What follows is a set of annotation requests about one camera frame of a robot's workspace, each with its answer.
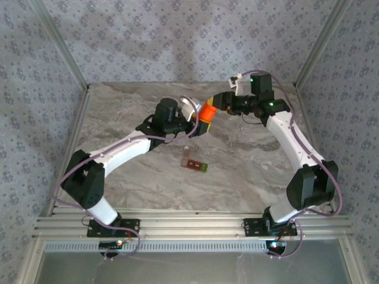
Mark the red Fri pill box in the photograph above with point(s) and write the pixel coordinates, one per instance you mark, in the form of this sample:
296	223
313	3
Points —
191	164

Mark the red Tues pill box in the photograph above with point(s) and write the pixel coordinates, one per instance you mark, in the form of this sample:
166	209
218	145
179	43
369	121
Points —
197	166

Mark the orange pill bottle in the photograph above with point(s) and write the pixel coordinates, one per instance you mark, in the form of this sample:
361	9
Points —
204	116

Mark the small LED circuit board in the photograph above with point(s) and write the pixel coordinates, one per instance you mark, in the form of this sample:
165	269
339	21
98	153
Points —
275	245
111	244

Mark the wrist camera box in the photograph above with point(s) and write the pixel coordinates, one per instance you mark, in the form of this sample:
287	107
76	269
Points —
188	109
238	87

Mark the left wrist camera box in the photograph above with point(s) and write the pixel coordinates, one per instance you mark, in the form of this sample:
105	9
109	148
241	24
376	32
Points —
188	109

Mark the grey metal panel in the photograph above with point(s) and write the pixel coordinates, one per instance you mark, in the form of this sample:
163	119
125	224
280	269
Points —
189	269

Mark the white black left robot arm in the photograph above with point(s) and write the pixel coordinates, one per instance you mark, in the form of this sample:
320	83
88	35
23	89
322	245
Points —
118	154

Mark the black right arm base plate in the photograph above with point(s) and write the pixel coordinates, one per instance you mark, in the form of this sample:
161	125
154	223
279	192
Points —
251	227

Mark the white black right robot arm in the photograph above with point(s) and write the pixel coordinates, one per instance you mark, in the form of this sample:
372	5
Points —
290	139

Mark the aluminium frame post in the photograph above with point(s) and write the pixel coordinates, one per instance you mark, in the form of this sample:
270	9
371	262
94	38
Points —
321	44
63	50

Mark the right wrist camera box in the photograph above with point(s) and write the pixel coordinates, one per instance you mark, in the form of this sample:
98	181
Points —
238	87

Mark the green pill box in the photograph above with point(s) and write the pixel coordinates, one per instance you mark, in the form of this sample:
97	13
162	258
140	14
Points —
204	167

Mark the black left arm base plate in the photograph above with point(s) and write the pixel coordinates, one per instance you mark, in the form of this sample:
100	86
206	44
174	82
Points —
133	227

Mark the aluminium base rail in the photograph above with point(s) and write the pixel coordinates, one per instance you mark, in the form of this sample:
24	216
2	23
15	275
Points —
189	225

